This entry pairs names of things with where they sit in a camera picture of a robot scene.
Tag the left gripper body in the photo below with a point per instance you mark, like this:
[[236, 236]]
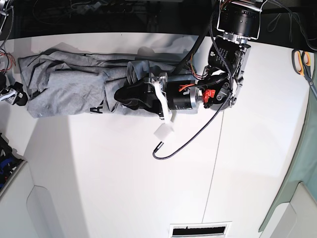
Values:
[[180, 93]]

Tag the grey t-shirt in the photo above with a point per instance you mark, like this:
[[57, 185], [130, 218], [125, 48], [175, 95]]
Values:
[[62, 83]]

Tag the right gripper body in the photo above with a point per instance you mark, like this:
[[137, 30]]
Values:
[[9, 95]]

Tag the orange handled scissors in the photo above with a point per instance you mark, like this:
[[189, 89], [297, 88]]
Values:
[[301, 62]]

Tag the white plastic bin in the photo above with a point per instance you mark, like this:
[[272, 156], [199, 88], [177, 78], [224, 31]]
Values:
[[26, 210]]

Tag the green plastic bin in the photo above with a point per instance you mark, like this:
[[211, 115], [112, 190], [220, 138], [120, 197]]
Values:
[[304, 161]]

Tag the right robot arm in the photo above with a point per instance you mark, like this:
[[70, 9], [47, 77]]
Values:
[[6, 11]]

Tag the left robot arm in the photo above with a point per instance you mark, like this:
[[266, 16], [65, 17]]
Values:
[[232, 25]]

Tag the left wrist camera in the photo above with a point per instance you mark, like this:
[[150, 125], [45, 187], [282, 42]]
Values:
[[164, 133]]

